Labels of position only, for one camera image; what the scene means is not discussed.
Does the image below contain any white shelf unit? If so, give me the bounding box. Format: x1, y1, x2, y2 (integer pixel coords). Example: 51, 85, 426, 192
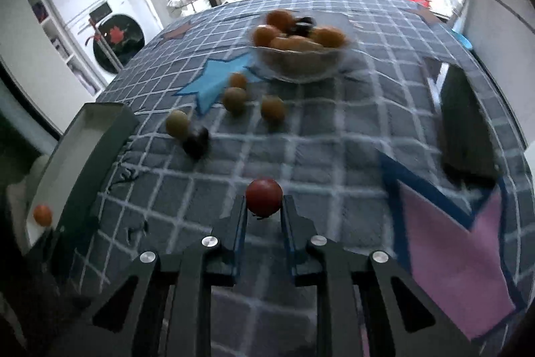
17, 0, 105, 98

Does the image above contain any light green armchair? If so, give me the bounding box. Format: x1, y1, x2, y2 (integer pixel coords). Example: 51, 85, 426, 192
8, 154, 55, 215

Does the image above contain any dark green box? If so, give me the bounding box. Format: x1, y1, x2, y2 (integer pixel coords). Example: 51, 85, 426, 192
23, 102, 140, 261

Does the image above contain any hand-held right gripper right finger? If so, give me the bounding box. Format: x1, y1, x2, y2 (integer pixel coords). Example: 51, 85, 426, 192
281, 195, 481, 357

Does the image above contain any black smartphone with red case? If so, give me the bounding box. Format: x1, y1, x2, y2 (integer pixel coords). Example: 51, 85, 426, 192
422, 57, 500, 184

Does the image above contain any grey checked tablecloth with stars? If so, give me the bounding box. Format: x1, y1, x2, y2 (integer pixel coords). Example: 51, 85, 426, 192
63, 0, 529, 357

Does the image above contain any white cabinet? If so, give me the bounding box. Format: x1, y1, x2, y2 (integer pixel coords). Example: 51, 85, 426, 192
460, 0, 535, 149

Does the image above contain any red mop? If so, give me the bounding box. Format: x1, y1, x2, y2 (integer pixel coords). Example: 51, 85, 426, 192
86, 16, 126, 71

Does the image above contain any blue basin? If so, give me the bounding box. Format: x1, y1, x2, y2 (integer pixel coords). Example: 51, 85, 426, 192
451, 30, 475, 52

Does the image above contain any white washing machine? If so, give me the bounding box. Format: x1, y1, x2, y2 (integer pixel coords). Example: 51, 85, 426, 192
63, 0, 164, 86

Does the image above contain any red tomato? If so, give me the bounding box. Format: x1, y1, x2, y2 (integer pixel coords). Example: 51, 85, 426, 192
245, 178, 283, 217

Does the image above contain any clear glass bowl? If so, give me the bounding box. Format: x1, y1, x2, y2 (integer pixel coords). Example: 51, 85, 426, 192
250, 12, 349, 84

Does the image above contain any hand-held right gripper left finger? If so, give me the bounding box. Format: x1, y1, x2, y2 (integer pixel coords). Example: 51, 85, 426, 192
54, 195, 249, 357

